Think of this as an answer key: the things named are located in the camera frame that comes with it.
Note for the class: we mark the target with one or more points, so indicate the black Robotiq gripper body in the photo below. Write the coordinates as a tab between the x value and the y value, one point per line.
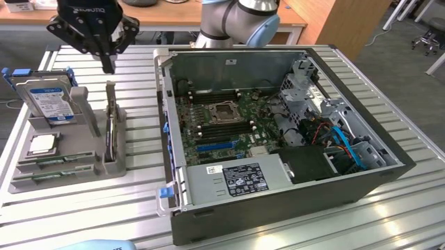
89	11

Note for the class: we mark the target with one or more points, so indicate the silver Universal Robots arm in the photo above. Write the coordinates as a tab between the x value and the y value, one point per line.
237	15

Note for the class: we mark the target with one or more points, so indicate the black RAM slot bank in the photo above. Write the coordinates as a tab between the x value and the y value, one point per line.
228	130
216	95

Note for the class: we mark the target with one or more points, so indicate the green RAM stick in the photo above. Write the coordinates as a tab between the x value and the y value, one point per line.
54	175
59	159

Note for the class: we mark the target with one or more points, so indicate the wooden desk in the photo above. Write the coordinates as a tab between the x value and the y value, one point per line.
167	13

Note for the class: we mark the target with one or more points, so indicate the white box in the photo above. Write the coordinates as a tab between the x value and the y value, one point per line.
30	5

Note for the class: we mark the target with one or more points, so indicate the hard disk in blue caddy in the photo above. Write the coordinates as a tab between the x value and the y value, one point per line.
38	74

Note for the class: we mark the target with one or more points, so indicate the hard disk with blue label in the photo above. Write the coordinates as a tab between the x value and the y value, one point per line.
47	101

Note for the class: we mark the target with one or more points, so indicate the graphics card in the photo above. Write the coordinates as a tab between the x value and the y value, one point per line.
111	125

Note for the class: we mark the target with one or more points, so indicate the grey parts rack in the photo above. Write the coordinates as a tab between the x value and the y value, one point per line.
79	145

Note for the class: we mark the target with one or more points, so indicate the metal CPU socket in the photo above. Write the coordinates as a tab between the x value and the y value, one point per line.
224	112

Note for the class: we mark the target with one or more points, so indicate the silver CPU chip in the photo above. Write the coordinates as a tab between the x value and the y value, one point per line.
42	144

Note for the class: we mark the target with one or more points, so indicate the green motherboard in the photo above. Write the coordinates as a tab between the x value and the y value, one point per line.
258	117

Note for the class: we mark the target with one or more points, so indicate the blue expansion slot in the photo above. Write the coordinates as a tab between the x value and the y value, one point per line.
216	147

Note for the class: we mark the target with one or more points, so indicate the grey metal disk bay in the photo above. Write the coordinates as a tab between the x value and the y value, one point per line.
298	88

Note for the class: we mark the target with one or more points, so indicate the silver chipset heatsink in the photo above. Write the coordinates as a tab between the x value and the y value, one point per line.
260	151

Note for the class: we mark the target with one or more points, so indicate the blue case latch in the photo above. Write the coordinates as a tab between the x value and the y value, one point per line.
165	192

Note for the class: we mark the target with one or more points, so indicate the wooden cabinet panel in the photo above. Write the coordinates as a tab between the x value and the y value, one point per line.
348	23

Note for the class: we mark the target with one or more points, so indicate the silver power supply unit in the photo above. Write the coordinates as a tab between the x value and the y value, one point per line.
205	187

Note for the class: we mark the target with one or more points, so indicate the black fan shroud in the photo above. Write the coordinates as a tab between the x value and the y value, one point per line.
308	164

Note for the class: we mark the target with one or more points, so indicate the black open PC case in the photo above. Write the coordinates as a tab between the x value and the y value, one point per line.
285	208

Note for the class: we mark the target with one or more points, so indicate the black stool with chrome base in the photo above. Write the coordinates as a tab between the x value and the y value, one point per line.
429	34

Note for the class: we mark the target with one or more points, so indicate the white table frame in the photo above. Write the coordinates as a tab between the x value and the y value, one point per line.
400	13

